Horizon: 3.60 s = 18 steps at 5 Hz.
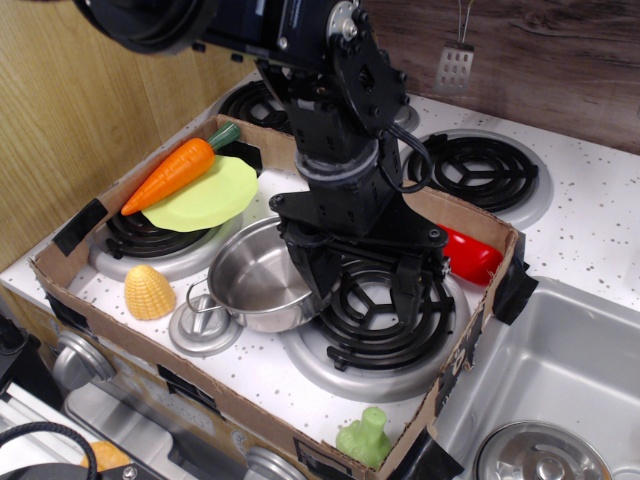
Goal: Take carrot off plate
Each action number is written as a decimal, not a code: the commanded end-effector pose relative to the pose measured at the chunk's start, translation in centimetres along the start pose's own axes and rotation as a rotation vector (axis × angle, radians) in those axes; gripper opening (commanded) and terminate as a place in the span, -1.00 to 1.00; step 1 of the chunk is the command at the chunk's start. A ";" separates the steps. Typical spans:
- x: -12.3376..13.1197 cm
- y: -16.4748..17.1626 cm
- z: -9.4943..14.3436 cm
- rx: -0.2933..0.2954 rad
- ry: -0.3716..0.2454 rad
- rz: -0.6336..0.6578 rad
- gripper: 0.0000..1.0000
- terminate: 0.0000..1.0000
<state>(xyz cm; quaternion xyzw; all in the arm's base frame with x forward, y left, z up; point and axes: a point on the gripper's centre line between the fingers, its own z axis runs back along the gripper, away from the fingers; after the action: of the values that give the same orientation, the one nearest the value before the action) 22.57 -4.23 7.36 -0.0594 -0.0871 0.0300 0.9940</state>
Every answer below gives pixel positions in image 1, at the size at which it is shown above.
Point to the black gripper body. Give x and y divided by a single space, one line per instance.
371 214

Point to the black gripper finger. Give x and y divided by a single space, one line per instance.
412 276
311 253

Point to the orange toy carrot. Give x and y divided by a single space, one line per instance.
184 165

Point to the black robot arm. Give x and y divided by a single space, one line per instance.
341 95

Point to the light green plate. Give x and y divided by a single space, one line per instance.
219 195

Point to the red toy pepper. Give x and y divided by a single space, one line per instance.
470 259

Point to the stainless steel pot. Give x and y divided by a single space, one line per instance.
254 281

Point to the front right stove burner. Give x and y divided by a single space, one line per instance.
358 349

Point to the grey back stove knob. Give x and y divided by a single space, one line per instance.
407 116

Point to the grey stove knob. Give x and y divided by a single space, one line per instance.
200 327
407 116

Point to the back right stove burner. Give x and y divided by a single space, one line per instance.
491 171

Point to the grey front stove knob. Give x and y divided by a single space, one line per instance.
200 327

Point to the hanging metal spatula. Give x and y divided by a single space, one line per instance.
454 69

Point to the green toy broccoli stalk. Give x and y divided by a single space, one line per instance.
365 440

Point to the yellow toy corn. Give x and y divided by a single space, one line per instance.
148 294

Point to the silver toy sink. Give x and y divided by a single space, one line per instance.
570 359

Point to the front left stove burner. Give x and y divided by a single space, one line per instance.
125 242

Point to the brown cardboard fence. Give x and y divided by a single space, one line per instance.
254 385

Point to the silver oven knob right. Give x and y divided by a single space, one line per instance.
263 464

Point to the silver oven knob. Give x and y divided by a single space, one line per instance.
79 363
263 464

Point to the silver sink drain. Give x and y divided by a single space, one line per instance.
537 450

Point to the silver oven knob left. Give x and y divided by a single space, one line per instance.
79 363

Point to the orange object bottom left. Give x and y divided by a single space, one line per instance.
108 456

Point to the silver oven door handle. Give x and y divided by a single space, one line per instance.
141 438

